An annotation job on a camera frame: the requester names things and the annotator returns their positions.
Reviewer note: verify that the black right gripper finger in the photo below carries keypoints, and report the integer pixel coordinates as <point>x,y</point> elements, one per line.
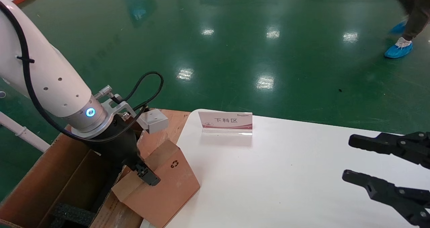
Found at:
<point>376,143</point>
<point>379,189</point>

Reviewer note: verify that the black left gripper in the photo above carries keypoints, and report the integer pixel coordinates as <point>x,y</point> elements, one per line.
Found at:
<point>117,147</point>

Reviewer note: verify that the small cardboard box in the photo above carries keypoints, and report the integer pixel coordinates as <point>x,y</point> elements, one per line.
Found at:
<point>168,187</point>

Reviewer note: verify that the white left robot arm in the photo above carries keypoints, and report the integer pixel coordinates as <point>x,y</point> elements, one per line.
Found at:
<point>43,73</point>

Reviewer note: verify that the large cardboard box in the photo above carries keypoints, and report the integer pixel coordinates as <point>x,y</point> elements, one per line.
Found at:
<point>50,181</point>

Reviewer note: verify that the black foam insert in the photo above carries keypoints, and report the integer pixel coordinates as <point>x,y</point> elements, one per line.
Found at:
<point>72,214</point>

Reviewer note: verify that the blue shoe cover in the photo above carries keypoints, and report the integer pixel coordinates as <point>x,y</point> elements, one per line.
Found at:
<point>398,51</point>
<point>399,28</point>

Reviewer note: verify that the acrylic sign with Chinese text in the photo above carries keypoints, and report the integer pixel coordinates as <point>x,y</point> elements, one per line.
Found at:
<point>225,120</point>

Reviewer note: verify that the white plastic pipe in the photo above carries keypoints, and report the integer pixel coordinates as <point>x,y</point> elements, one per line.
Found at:
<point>20,130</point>

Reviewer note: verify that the person in dark trousers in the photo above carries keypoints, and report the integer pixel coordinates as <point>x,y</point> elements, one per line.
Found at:
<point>416,12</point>

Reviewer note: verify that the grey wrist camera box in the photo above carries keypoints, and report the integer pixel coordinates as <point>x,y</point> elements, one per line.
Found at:
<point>154,120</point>

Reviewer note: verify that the silver camera mounting bracket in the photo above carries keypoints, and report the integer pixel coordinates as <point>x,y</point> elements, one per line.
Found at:
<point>117,107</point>

